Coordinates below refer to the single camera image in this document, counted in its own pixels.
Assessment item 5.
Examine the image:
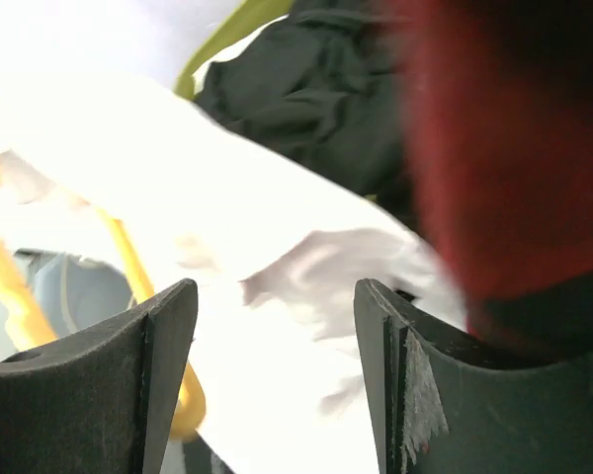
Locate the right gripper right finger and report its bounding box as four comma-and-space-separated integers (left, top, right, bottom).
354, 278, 593, 474

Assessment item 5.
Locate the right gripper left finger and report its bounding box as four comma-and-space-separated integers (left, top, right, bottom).
0, 279, 198, 474

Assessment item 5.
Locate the thin natural wooden hanger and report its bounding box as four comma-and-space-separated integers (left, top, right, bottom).
0, 157, 208, 440

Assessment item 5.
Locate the white button-up shirt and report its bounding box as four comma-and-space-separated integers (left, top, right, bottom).
0, 71, 463, 473

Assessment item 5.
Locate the red black plaid shirt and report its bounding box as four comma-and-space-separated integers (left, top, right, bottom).
385, 1, 593, 350

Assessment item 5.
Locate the black garment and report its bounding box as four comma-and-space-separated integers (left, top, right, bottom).
195, 1, 411, 200

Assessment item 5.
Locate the olive green laundry basket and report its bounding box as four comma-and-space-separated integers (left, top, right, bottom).
174, 0, 294, 99

